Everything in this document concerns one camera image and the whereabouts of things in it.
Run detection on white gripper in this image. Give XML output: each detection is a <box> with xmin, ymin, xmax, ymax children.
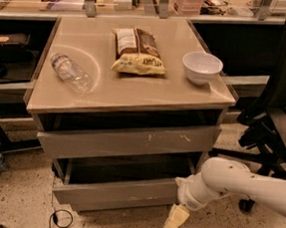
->
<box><xmin>163</xmin><ymin>177</ymin><xmax>205</xmax><ymax>228</ymax></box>

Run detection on grey drawer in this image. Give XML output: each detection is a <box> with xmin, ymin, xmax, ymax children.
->
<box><xmin>53</xmin><ymin>153</ymin><xmax>194</xmax><ymax>211</ymax></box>
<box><xmin>38</xmin><ymin>125</ymin><xmax>221</xmax><ymax>159</ymax></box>

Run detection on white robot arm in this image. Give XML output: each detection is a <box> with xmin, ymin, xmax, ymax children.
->
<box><xmin>163</xmin><ymin>157</ymin><xmax>286</xmax><ymax>228</ymax></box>

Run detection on grey drawer cabinet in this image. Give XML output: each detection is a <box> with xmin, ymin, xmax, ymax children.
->
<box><xmin>13</xmin><ymin>4</ymin><xmax>245</xmax><ymax>226</ymax></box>

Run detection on grey top drawer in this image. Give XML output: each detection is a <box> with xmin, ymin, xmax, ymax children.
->
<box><xmin>38</xmin><ymin>125</ymin><xmax>221</xmax><ymax>159</ymax></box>

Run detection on black office chair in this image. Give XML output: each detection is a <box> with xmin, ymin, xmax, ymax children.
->
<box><xmin>210</xmin><ymin>20</ymin><xmax>286</xmax><ymax>211</ymax></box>

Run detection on white bowl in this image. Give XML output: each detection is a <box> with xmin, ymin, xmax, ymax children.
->
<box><xmin>182</xmin><ymin>52</ymin><xmax>223</xmax><ymax>85</ymax></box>

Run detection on clear plastic water bottle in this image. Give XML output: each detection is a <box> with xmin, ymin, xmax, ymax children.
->
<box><xmin>51</xmin><ymin>53</ymin><xmax>94</xmax><ymax>95</ymax></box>

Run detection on yellow brown snack bag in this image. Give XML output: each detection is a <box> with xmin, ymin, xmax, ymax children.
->
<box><xmin>111</xmin><ymin>28</ymin><xmax>166</xmax><ymax>76</ymax></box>

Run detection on pink stacked trays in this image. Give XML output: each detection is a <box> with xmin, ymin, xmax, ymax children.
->
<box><xmin>172</xmin><ymin>0</ymin><xmax>204</xmax><ymax>15</ymax></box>

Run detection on black floor cable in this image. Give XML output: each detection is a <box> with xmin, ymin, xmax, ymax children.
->
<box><xmin>48</xmin><ymin>207</ymin><xmax>76</xmax><ymax>228</ymax></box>

